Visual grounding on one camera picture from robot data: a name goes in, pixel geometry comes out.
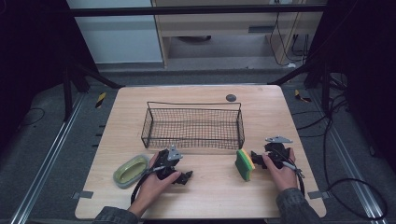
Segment person's right hand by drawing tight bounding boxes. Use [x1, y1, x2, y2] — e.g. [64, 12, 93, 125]
[262, 147, 299, 193]

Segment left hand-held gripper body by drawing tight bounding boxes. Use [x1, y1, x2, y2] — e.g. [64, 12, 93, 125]
[154, 145, 185, 181]

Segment white cabinet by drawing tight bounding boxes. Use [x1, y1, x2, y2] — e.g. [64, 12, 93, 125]
[65, 0, 164, 65]

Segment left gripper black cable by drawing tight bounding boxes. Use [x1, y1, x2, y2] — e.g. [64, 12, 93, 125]
[130, 165, 167, 205]

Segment aluminium floor rail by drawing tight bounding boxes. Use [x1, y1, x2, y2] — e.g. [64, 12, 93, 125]
[9, 92, 86, 224]
[311, 92, 389, 224]

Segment green soap dish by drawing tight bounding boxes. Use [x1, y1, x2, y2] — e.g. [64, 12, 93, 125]
[112, 154, 151, 190]

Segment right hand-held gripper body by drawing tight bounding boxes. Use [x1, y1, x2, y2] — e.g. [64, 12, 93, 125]
[263, 135, 294, 171]

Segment yellow green sponge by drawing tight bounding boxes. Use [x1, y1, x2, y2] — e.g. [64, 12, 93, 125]
[234, 148, 256, 183]

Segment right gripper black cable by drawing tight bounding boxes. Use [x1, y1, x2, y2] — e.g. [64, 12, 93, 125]
[281, 160, 306, 198]

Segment black horizontal bar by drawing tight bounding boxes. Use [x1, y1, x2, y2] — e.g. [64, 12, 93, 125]
[66, 4, 327, 18]

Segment person's left hand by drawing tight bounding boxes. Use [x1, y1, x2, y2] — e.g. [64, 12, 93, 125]
[127, 151, 182, 218]

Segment yellow black striped tape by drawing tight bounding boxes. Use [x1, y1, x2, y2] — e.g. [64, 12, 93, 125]
[293, 89, 312, 104]
[94, 91, 107, 110]

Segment light wooden desk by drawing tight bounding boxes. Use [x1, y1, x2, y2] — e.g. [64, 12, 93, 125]
[150, 0, 328, 69]

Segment black floor cable loop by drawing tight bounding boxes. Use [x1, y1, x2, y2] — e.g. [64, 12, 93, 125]
[323, 102, 389, 221]

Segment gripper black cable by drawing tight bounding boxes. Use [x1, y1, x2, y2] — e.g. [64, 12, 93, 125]
[130, 165, 167, 205]
[281, 160, 306, 198]

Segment thin black floor cable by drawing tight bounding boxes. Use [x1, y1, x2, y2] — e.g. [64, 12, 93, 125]
[18, 106, 47, 128]

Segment black cables under desk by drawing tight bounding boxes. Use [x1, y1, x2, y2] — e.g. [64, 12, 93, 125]
[268, 0, 312, 68]

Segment black metal stand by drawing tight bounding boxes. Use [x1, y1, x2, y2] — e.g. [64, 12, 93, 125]
[61, 59, 126, 123]
[267, 55, 347, 114]

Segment black wire mesh basket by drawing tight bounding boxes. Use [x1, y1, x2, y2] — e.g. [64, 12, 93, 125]
[140, 101, 247, 151]

